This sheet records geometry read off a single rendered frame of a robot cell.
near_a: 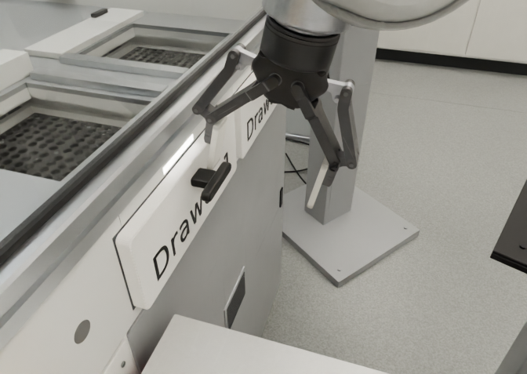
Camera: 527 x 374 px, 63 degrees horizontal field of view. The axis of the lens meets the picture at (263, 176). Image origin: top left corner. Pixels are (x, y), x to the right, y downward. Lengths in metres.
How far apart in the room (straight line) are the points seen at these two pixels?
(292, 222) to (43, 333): 1.44
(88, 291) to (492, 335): 1.39
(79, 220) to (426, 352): 1.27
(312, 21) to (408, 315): 1.29
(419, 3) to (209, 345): 0.45
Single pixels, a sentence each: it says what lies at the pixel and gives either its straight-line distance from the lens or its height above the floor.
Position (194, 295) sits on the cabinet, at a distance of 0.70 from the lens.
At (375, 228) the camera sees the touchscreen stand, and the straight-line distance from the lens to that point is 1.79.
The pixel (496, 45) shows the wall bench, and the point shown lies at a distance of 3.43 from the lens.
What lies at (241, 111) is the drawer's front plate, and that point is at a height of 0.91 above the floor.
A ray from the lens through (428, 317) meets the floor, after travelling 1.60.
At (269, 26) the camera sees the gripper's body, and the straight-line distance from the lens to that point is 0.43.
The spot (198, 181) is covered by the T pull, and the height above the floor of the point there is 0.91.
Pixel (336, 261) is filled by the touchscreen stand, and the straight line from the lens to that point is 1.63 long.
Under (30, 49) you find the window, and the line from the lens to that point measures 0.36.
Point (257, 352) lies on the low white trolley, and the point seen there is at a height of 0.76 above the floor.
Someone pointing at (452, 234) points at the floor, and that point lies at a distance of 1.92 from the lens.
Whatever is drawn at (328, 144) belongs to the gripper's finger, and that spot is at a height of 0.97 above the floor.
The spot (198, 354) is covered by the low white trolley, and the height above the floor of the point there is 0.76.
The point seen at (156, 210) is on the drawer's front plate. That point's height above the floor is 0.93.
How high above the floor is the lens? 1.23
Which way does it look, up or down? 36 degrees down
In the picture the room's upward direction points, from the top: straight up
